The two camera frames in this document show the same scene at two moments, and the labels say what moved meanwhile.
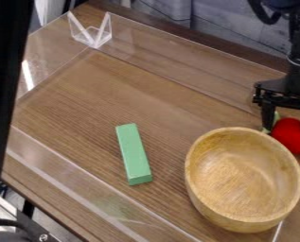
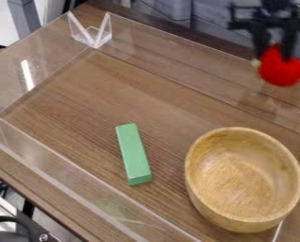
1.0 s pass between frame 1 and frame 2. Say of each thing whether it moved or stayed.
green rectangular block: stayed
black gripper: moved
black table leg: stayed
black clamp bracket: stayed
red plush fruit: moved
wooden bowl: stayed
